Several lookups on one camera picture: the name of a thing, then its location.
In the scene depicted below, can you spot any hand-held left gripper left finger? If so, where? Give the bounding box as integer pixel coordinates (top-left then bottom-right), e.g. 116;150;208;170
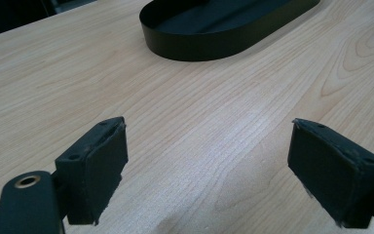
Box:
54;116;130;226

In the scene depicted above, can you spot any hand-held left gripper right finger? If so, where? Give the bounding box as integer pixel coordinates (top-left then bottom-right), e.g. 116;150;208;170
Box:
286;117;374;229

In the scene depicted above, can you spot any black oval tray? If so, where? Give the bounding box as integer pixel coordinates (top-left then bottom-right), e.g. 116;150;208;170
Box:
138;0;321;62

